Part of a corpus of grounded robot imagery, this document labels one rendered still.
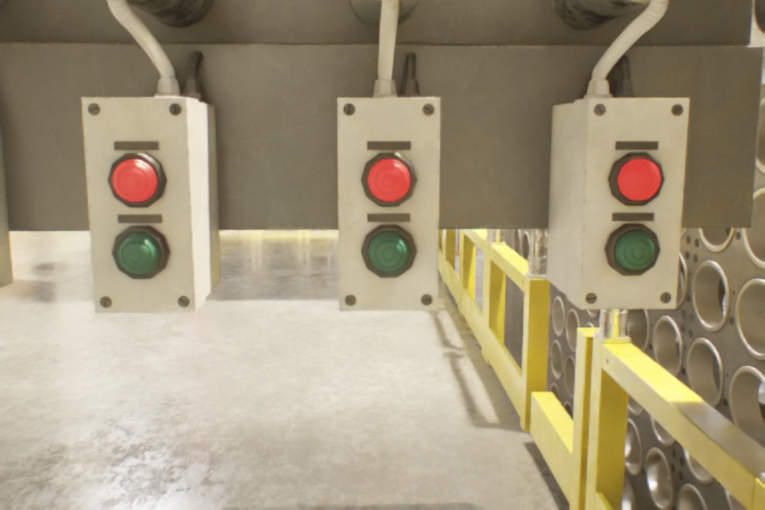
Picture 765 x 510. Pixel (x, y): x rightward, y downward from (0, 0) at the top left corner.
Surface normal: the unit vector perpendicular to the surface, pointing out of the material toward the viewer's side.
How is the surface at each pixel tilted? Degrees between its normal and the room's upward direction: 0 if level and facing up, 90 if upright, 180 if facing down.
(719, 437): 0
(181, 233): 90
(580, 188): 90
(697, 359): 97
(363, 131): 90
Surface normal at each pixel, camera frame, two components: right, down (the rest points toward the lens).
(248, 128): 0.03, 0.14
